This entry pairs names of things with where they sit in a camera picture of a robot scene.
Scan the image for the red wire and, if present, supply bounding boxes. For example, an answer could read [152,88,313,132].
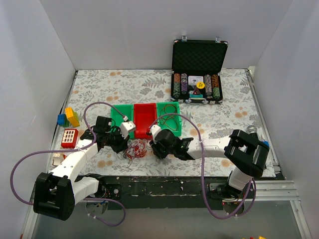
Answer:
[159,104,180,131]

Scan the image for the wire bundle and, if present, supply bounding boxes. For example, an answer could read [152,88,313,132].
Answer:
[117,138,155,170]

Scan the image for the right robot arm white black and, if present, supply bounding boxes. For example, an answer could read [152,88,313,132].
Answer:
[148,125,270,198]

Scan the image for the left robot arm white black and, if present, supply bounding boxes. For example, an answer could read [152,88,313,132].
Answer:
[33,117,136,221]

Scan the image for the right green bin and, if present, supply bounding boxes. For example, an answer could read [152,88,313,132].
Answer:
[156,102,182,136]

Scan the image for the green bin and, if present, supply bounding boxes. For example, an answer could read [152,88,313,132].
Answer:
[111,105,134,139]
[156,102,182,136]

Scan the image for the left green bin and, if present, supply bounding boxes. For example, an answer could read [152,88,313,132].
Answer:
[111,105,134,139]

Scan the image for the red bin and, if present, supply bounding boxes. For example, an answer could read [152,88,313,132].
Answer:
[134,103,157,140]

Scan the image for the red white toy block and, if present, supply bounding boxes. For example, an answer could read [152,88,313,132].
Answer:
[61,128,78,149]

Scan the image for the stacked toy bricks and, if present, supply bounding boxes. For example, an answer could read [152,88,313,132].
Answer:
[57,107,80,128]

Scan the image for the small red white toy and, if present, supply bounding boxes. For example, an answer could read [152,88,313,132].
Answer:
[52,153,66,166]

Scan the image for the black poker chip case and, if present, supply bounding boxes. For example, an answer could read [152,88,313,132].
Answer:
[170,36,228,104]

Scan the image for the black microphone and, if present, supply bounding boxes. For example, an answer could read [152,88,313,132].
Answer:
[246,125,259,140]

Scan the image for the blue toy brick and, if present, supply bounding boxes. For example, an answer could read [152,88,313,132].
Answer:
[262,141,269,147]

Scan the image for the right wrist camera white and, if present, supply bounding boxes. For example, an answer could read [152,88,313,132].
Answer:
[147,124,161,139]

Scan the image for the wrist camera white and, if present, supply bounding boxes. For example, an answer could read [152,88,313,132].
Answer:
[147,124,161,139]
[120,121,136,138]

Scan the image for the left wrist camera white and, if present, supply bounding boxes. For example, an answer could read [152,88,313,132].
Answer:
[120,121,136,138]

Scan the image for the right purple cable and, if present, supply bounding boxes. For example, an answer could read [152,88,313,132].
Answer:
[149,114,257,220]

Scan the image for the purple cable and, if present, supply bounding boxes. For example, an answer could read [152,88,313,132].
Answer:
[149,114,257,220]
[9,102,130,227]

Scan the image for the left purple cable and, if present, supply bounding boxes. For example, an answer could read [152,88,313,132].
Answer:
[9,102,130,227]

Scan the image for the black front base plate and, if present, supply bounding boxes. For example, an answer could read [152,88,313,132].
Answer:
[77,175,257,211]

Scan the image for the aluminium frame rail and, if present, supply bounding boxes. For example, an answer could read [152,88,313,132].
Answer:
[29,180,300,202]

